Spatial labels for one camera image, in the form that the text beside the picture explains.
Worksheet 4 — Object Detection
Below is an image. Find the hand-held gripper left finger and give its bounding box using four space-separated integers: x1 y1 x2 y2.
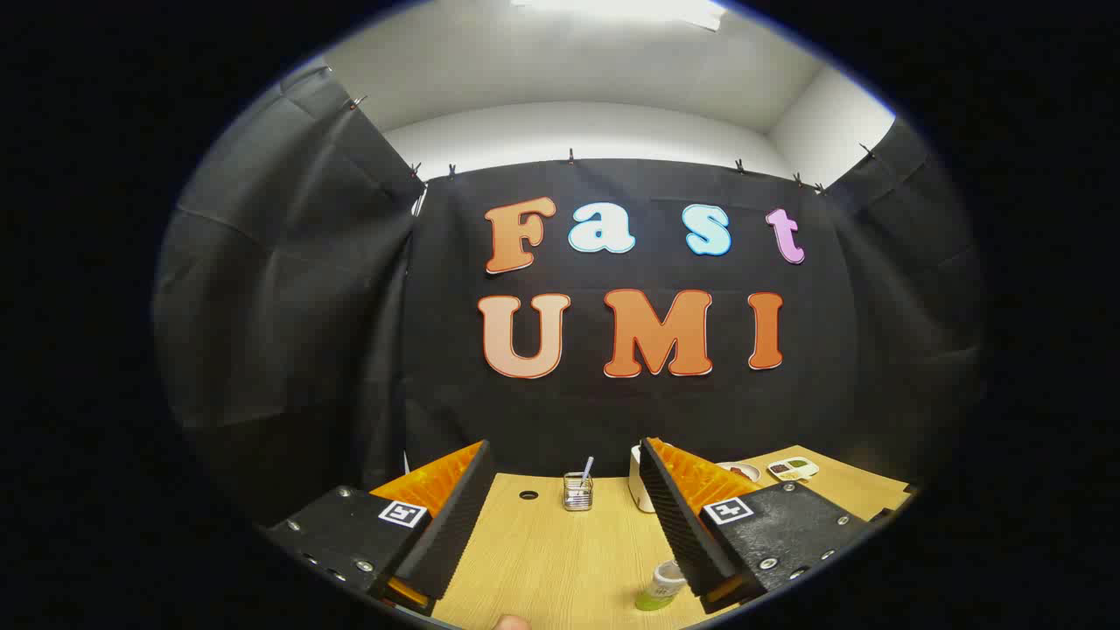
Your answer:
262 440 498 616

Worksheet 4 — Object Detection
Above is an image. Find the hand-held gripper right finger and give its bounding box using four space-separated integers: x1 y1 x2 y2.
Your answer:
637 437 876 613

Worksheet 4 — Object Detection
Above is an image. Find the clear juice bottle white label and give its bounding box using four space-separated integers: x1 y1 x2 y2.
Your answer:
634 560 690 612

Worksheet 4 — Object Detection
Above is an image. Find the white toaster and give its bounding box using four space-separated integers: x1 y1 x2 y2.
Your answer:
628 445 657 514

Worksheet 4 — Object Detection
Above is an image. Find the wooden table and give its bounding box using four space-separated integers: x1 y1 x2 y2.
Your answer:
433 444 915 630

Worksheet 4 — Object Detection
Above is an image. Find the white divided dish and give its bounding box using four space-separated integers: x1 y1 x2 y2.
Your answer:
767 456 821 483

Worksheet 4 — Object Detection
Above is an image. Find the ceiling light panel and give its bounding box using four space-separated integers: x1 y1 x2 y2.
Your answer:
510 0 729 32

